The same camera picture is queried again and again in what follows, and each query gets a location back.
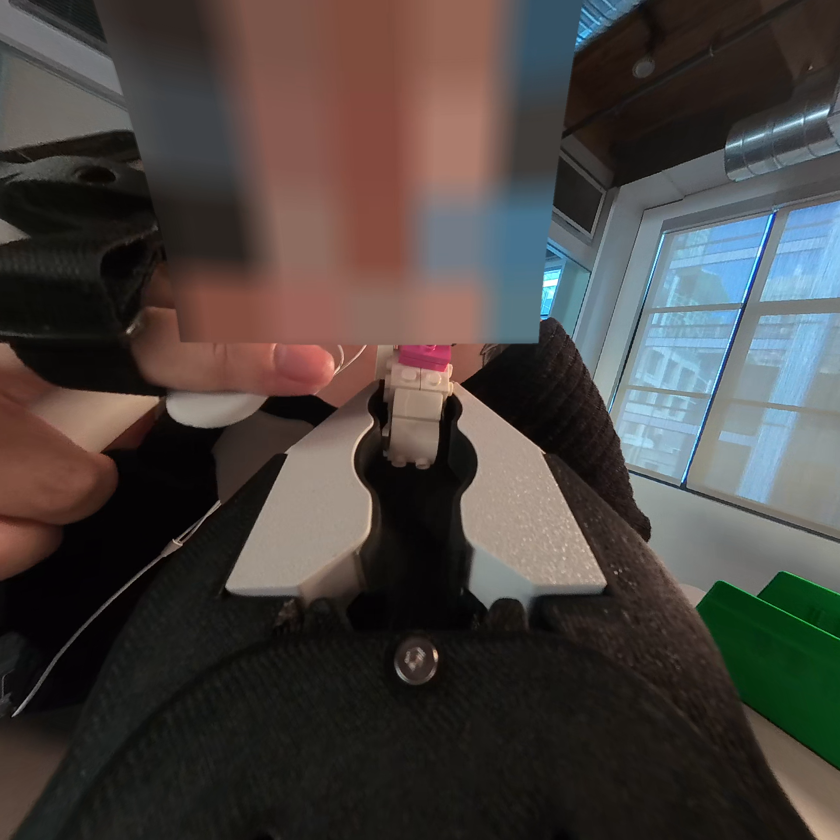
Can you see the dark wall vent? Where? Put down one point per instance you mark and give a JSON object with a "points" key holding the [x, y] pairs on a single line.
{"points": [[577, 197]]}

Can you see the round ceiling sensor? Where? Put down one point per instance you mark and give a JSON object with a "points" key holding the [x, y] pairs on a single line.
{"points": [[644, 67]]}

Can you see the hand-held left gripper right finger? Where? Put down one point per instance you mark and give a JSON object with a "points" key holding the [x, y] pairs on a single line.
{"points": [[531, 525]]}

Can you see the large paned window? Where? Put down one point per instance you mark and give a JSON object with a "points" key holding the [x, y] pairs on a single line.
{"points": [[709, 367]]}

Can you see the silver ventilation duct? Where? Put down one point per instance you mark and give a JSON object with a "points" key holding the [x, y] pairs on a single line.
{"points": [[781, 131]]}

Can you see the green plastic bin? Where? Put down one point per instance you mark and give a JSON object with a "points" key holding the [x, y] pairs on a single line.
{"points": [[774, 656]]}

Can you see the person's right hand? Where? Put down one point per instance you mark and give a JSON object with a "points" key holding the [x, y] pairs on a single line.
{"points": [[262, 367]]}

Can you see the white and pink lego assembly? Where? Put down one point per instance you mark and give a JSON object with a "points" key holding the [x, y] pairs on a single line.
{"points": [[413, 410]]}

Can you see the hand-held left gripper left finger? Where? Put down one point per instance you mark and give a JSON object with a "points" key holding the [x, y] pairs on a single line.
{"points": [[302, 518]]}

